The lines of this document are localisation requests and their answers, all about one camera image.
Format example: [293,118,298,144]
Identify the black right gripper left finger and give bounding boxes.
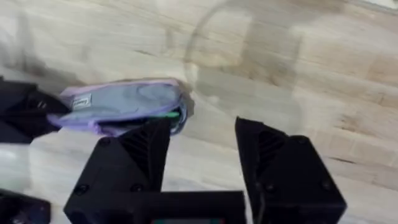
[63,119,172,218]

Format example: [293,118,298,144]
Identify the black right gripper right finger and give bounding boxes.
[234,116,348,224]

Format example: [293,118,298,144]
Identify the lavender and grey zip bag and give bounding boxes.
[46,77,196,138]

